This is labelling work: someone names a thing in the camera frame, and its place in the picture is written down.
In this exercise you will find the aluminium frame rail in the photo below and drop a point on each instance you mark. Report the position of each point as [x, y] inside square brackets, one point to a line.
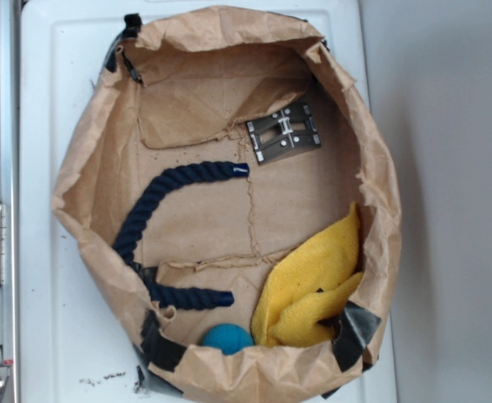
[9, 91]

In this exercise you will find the blue rubber ball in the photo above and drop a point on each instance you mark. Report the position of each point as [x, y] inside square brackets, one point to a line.
[228, 337]

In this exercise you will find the grey metal bracket plate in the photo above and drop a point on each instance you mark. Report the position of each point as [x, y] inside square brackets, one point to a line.
[288, 132]

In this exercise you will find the yellow microfiber cloth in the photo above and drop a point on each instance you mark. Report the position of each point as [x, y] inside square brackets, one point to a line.
[310, 285]

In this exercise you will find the brown paper bag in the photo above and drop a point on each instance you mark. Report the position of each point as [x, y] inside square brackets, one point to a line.
[160, 180]

